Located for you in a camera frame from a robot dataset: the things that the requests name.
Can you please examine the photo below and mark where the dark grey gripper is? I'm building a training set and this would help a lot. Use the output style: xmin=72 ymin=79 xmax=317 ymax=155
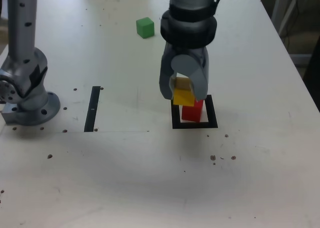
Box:
xmin=158 ymin=43 xmax=210 ymax=103

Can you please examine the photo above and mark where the yellow cube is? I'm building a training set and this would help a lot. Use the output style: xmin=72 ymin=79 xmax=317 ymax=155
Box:
xmin=172 ymin=77 xmax=196 ymax=107

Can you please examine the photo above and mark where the red cube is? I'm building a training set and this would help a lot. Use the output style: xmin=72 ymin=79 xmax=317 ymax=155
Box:
xmin=181 ymin=99 xmax=205 ymax=123

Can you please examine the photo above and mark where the green cube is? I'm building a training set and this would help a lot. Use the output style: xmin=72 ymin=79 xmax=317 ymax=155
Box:
xmin=135 ymin=17 xmax=155 ymax=39

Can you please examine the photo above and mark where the black tape square outline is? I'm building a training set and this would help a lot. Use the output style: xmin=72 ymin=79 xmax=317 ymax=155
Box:
xmin=170 ymin=94 xmax=219 ymax=130

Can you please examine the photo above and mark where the black tape strip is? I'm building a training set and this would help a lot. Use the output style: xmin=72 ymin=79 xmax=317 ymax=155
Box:
xmin=83 ymin=85 xmax=102 ymax=133

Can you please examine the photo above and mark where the white metal frame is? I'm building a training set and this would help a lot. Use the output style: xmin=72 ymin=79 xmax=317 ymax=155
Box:
xmin=271 ymin=0 xmax=303 ymax=36

